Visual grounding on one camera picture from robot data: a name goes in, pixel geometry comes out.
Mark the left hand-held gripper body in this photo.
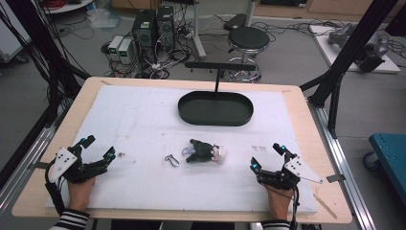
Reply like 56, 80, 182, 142
47, 144, 108, 185

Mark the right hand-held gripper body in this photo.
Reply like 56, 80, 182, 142
258, 154, 325, 192

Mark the dark plush toy keychain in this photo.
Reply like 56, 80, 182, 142
181, 138, 229, 166

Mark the black oval tray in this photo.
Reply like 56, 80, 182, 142
177, 60, 258, 127

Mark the person's right hand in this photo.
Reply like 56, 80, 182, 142
263, 185, 295, 222

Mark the person's left hand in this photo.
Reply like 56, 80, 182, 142
67, 176, 97, 213

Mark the grey tape strip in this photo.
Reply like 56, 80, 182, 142
27, 161, 51, 171
326, 173, 347, 184

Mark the thin wooden stick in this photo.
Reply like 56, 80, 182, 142
313, 192, 338, 220

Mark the wooden table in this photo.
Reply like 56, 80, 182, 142
11, 76, 353, 225

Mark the white foam board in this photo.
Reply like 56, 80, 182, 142
45, 83, 319, 216

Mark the white power supply unit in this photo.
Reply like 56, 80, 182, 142
117, 38, 135, 65
107, 34, 124, 62

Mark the blue cart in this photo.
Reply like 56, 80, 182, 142
363, 132, 406, 206

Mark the black round stool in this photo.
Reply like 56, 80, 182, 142
226, 26, 271, 83

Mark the large black computer tower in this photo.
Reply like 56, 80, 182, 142
131, 9, 158, 64

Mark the clear plastic bag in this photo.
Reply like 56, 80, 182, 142
86, 7, 123, 31

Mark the grey machine on board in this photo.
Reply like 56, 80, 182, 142
327, 22, 390, 74

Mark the black flat box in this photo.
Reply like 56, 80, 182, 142
222, 12, 248, 32

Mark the white floor board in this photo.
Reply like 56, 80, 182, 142
308, 24, 402, 75

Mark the small black computer tower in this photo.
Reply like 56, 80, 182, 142
155, 5, 176, 50

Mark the white desk leg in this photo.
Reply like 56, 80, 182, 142
191, 0, 208, 59

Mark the right hand-held gripper black cable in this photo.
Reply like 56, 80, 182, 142
290, 184, 302, 230

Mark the hand-held gripper black cable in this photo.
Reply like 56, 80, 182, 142
44, 158, 67, 218
290, 184, 302, 230

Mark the left hand-held gripper black cable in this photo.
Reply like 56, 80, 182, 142
44, 158, 67, 218

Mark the aluminium rail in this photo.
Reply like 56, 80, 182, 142
0, 99, 75, 219
306, 103, 378, 230

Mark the tangle of floor cables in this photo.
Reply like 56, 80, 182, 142
100, 6, 199, 80

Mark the black metal frame stand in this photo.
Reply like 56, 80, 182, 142
299, 0, 400, 139
0, 0, 91, 129

